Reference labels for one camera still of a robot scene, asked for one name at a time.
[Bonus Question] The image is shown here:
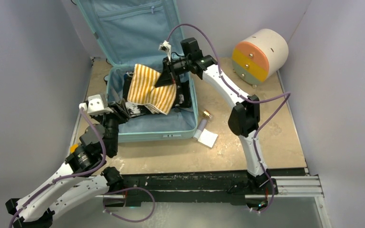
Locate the white square packet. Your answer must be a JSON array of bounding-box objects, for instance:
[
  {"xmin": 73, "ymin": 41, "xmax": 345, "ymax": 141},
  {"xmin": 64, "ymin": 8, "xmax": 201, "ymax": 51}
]
[{"xmin": 198, "ymin": 129, "xmax": 219, "ymax": 148}]

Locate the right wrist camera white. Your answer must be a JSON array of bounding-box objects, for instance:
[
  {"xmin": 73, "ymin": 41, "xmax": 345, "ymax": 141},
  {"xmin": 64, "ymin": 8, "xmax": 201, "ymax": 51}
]
[{"xmin": 159, "ymin": 40, "xmax": 172, "ymax": 62}]

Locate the round pastel drawer cabinet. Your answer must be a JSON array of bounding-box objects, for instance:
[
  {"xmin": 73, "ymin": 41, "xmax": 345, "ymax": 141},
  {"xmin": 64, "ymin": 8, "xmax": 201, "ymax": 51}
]
[{"xmin": 231, "ymin": 28, "xmax": 289, "ymax": 86}]

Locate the yellow grey small block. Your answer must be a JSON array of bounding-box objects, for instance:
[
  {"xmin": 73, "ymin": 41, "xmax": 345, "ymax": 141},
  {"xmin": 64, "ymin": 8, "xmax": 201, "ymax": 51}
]
[{"xmin": 69, "ymin": 144, "xmax": 79, "ymax": 154}]

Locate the small gold capped bottle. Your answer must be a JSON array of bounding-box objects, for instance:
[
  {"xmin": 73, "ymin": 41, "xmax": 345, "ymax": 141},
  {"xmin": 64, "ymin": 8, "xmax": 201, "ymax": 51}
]
[{"xmin": 201, "ymin": 110, "xmax": 213, "ymax": 120}]

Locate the lavender white tube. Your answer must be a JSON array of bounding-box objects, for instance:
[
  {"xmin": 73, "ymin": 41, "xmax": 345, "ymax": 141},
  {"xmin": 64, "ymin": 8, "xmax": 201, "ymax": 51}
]
[{"xmin": 193, "ymin": 118, "xmax": 208, "ymax": 140}]

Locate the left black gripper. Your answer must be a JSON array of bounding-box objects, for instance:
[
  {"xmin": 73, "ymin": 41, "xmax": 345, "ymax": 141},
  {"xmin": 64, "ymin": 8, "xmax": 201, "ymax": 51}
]
[{"xmin": 90, "ymin": 98, "xmax": 129, "ymax": 153}]

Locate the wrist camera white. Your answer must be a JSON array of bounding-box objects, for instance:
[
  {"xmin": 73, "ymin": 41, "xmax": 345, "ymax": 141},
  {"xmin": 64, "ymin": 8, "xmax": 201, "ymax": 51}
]
[
  {"xmin": 78, "ymin": 94, "xmax": 114, "ymax": 116},
  {"xmin": 159, "ymin": 40, "xmax": 172, "ymax": 62}
]

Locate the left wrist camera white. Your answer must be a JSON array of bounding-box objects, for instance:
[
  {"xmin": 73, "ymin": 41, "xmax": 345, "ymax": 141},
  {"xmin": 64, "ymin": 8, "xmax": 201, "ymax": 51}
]
[{"xmin": 78, "ymin": 94, "xmax": 114, "ymax": 116}]

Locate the orange white striped cloth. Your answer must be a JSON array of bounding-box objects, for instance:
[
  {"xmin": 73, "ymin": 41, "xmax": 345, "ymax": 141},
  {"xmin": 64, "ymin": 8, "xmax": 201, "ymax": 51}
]
[{"xmin": 127, "ymin": 64, "xmax": 177, "ymax": 115}]

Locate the black white patterned garment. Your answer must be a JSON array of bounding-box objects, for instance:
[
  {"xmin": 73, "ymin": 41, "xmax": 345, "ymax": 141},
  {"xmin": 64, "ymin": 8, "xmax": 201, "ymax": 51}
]
[{"xmin": 123, "ymin": 72, "xmax": 192, "ymax": 118}]

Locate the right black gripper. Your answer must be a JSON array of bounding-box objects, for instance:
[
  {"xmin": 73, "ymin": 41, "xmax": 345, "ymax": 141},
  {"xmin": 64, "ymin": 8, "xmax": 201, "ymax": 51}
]
[{"xmin": 156, "ymin": 57, "xmax": 192, "ymax": 87}]

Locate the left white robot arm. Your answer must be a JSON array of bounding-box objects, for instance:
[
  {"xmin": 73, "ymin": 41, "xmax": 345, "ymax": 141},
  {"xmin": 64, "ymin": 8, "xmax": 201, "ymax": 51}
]
[{"xmin": 5, "ymin": 95, "xmax": 130, "ymax": 228}]

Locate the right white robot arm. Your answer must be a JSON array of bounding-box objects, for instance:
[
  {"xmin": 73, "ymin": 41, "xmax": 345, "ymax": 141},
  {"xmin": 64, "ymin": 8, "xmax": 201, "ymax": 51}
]
[{"xmin": 155, "ymin": 38, "xmax": 277, "ymax": 194}]

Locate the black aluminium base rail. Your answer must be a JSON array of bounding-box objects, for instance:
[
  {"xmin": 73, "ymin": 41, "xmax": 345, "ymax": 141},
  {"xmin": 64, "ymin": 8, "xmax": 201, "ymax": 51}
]
[{"xmin": 37, "ymin": 168, "xmax": 334, "ymax": 228}]

